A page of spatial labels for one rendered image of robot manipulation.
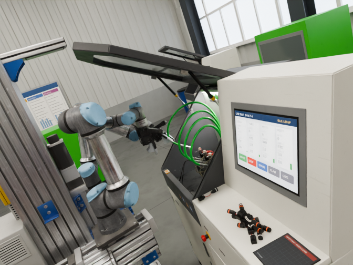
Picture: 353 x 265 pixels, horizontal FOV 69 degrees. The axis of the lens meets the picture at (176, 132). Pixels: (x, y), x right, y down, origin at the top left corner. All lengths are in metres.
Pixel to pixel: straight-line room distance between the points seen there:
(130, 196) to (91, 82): 6.99
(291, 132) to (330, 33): 3.36
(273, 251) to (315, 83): 0.60
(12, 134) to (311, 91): 1.28
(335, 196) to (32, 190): 1.32
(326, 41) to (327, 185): 3.41
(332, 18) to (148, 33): 5.81
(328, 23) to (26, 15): 7.01
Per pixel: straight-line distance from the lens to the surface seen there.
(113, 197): 1.29
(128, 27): 8.66
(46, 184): 1.50
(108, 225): 1.41
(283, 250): 1.08
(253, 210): 1.28
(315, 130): 0.92
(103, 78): 8.19
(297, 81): 0.95
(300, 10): 5.32
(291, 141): 1.00
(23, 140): 1.45
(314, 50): 4.05
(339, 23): 4.42
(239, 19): 6.92
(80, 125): 1.18
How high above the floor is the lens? 1.74
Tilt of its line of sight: 16 degrees down
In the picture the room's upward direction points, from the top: 20 degrees counter-clockwise
